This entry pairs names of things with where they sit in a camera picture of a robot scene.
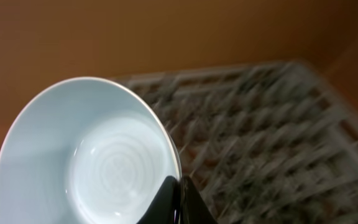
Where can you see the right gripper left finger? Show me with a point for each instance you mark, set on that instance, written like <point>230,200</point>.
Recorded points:
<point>164,206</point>

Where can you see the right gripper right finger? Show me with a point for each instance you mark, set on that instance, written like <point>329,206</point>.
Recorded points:
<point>193,209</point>

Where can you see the light blue small bowl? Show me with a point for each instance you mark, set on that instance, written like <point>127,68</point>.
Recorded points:
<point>84,150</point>

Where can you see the grey dishwasher rack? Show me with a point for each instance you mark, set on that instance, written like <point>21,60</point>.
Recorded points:
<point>270,143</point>

